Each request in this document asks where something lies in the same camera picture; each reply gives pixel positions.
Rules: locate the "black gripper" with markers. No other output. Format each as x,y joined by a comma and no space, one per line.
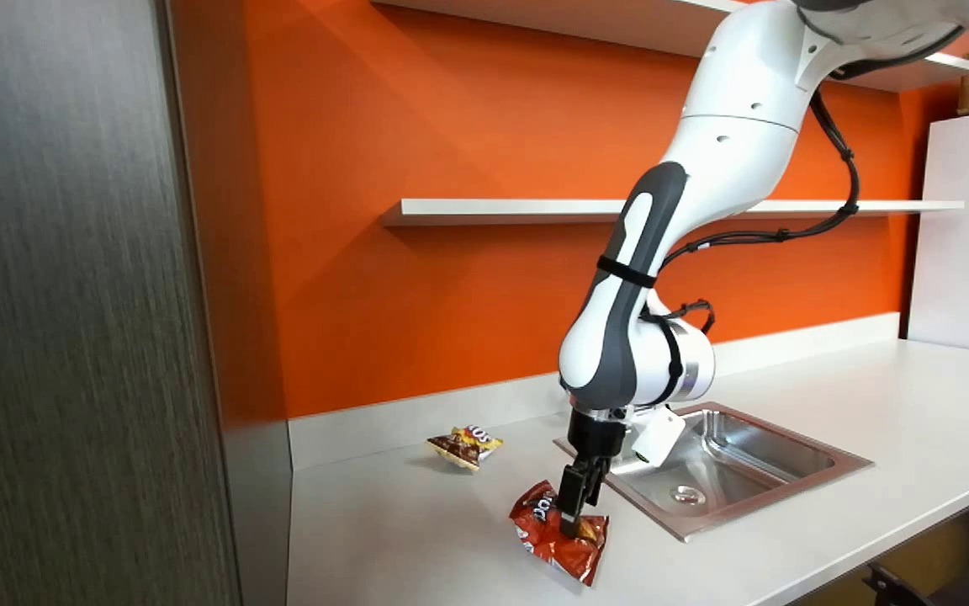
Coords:
598,431

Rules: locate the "orange chips packet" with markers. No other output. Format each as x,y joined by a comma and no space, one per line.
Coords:
557,549

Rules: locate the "small yellow snack packet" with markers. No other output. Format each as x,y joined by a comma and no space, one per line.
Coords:
466,445

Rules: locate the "stainless steel sink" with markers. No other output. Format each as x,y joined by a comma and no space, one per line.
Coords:
755,461

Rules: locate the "dark grey wood cabinet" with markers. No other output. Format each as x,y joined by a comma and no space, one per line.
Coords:
69,314

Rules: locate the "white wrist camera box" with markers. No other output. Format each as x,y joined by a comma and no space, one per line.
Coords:
655,437

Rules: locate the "thin white wall shelf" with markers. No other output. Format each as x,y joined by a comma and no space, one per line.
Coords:
485,211

